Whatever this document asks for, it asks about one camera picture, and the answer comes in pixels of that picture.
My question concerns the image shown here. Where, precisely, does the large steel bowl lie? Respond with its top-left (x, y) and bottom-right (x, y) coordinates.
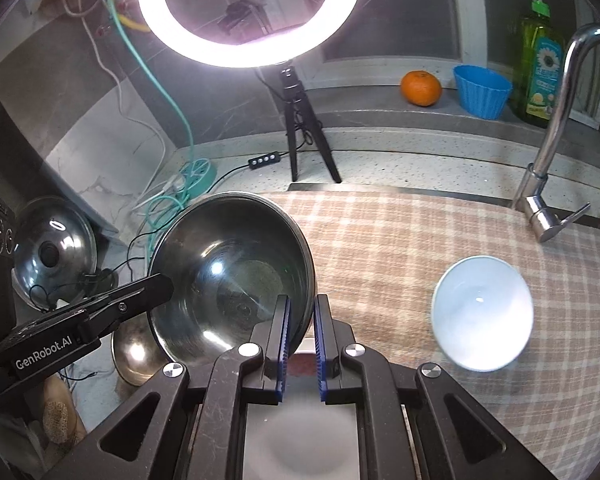
top-left (147, 191), bottom-right (317, 363)

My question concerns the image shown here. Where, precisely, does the white plate with grey leaves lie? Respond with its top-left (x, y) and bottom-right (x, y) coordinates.
top-left (242, 402), bottom-right (362, 480)

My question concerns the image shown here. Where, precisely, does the steel faucet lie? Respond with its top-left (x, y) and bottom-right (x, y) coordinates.
top-left (512, 24), bottom-right (600, 244)

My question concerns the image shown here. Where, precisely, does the black tripod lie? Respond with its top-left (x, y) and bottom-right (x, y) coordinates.
top-left (279, 62), bottom-right (342, 184)

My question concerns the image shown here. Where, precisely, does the white cable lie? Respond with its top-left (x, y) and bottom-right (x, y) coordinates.
top-left (60, 0), bottom-right (178, 211)

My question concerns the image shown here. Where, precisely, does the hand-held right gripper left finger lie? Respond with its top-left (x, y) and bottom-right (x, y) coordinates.
top-left (40, 294), bottom-right (292, 480)

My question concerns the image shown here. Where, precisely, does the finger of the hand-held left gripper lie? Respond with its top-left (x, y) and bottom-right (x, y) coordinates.
top-left (80, 273), bottom-right (175, 341)

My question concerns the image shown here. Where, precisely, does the red bowl with steel interior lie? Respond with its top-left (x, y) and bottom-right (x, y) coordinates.
top-left (111, 324), bottom-right (167, 387)

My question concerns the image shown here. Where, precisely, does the beige plaid cloth mat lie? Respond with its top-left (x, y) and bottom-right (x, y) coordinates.
top-left (267, 190), bottom-right (600, 480)

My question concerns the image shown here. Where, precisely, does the beige loofah sponge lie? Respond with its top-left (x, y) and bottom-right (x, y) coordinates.
top-left (42, 375), bottom-right (88, 446)

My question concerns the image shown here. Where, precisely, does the blue fluted cup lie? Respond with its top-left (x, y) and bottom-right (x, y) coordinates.
top-left (453, 64), bottom-right (513, 120)

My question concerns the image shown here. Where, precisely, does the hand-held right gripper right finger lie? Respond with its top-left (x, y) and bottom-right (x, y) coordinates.
top-left (314, 294), bottom-right (561, 480)

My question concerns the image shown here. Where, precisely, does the teal cable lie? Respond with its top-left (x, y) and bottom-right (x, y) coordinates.
top-left (102, 0), bottom-right (216, 241)

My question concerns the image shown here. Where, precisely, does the green dish soap bottle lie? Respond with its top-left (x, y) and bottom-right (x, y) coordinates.
top-left (510, 0), bottom-right (567, 129)

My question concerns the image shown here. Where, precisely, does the light blue bowl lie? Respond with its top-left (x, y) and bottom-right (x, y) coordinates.
top-left (431, 255), bottom-right (535, 373)

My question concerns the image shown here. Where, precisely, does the orange fruit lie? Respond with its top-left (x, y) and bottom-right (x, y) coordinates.
top-left (400, 70), bottom-right (442, 107)

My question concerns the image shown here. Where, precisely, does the steel pot lid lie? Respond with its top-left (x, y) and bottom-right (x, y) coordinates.
top-left (12, 198), bottom-right (99, 311)

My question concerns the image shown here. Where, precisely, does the teal extension socket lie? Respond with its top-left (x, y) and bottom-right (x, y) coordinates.
top-left (180, 158), bottom-right (217, 202)

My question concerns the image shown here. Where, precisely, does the black remote cable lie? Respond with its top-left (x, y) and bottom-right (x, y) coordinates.
top-left (214, 151), bottom-right (292, 187)

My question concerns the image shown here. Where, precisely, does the white ring light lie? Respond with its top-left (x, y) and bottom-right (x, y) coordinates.
top-left (137, 0), bottom-right (364, 69)

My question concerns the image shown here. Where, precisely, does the thin black cable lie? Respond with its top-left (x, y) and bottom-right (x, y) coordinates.
top-left (27, 230), bottom-right (163, 311)

